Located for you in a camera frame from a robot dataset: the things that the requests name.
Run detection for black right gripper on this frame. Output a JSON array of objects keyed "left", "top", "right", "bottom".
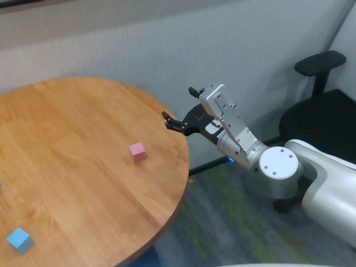
[{"left": 161, "top": 86, "right": 223, "bottom": 145}]

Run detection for black partition base bar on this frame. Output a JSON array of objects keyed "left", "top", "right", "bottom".
[{"left": 188, "top": 136, "right": 285, "bottom": 176}]

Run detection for black wall trim strip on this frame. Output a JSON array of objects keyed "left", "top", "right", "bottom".
[{"left": 0, "top": 0, "right": 76, "bottom": 9}]

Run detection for blue cube block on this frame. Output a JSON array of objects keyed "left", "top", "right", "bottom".
[{"left": 6, "top": 227, "right": 36, "bottom": 255}]

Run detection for black office chair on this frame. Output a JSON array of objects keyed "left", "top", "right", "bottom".
[{"left": 273, "top": 50, "right": 356, "bottom": 214}]

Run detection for pink cube block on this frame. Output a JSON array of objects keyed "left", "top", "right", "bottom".
[{"left": 128, "top": 142, "right": 149, "bottom": 164}]

